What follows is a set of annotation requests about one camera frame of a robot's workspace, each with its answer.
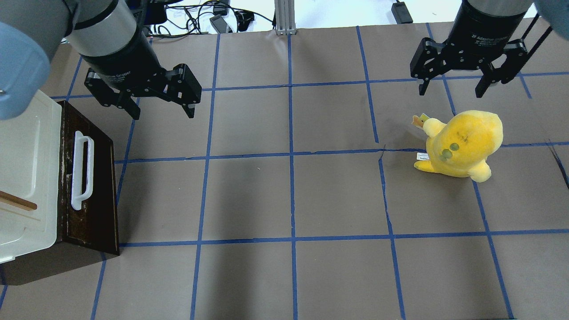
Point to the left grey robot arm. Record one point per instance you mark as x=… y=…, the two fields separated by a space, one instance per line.
x=111 y=38

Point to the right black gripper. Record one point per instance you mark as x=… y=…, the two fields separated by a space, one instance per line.
x=479 y=30

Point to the dark brown wooden drawer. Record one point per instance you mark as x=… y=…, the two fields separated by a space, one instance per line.
x=84 y=237

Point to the aluminium frame post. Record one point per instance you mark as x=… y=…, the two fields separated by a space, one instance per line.
x=284 y=15

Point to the white drawer handle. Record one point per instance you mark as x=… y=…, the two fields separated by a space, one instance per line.
x=82 y=170

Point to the cream plastic storage cabinet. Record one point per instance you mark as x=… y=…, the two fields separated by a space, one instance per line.
x=29 y=169

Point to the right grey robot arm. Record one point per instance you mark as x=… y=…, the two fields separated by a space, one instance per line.
x=555 y=12

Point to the black power adapter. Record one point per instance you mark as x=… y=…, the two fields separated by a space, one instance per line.
x=401 y=13

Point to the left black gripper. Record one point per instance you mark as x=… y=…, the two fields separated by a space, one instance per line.
x=126 y=58

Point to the yellow plush dinosaur toy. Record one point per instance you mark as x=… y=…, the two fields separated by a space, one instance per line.
x=460 y=147

